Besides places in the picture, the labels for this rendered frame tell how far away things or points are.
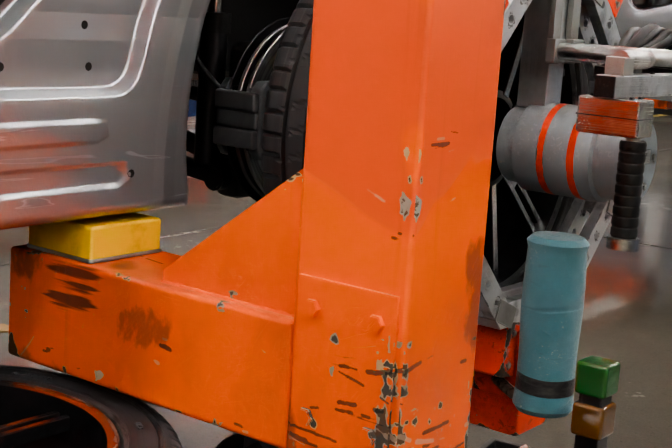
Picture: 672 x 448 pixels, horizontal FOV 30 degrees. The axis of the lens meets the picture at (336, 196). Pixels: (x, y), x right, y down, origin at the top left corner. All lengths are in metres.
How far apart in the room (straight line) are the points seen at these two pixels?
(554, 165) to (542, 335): 0.26
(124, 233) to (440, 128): 0.57
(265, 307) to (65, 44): 0.44
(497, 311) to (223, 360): 0.50
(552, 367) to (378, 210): 0.54
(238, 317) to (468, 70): 0.41
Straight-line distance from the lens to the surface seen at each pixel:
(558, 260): 1.77
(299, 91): 1.79
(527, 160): 1.88
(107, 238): 1.72
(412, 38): 1.33
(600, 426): 1.48
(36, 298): 1.78
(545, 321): 1.79
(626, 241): 1.69
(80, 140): 1.65
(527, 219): 2.13
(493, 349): 1.93
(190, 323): 1.57
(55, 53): 1.65
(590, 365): 1.47
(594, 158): 1.84
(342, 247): 1.39
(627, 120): 1.67
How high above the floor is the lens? 1.06
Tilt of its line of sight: 9 degrees down
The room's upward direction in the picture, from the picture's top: 4 degrees clockwise
